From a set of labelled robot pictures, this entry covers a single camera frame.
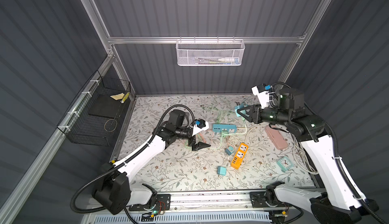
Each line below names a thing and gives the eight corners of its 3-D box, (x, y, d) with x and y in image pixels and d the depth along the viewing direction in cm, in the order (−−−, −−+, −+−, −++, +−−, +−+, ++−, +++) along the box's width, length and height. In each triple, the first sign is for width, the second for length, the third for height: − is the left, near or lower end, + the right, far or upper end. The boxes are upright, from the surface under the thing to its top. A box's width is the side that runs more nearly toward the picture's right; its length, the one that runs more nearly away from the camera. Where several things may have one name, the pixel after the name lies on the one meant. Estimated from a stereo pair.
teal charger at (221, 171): (217, 175, 84) (217, 174, 82) (216, 167, 87) (216, 165, 85) (227, 175, 84) (227, 174, 82) (226, 167, 87) (226, 165, 85)
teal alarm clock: (283, 173, 84) (285, 171, 82) (274, 162, 88) (276, 160, 86) (292, 167, 86) (294, 166, 84) (283, 157, 90) (285, 155, 88)
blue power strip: (212, 133, 100) (213, 130, 97) (212, 128, 103) (212, 124, 100) (236, 133, 100) (237, 130, 97) (235, 128, 103) (236, 124, 100)
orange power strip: (229, 165, 87) (230, 163, 85) (240, 143, 96) (241, 140, 94) (238, 170, 85) (239, 168, 83) (248, 147, 94) (250, 145, 92)
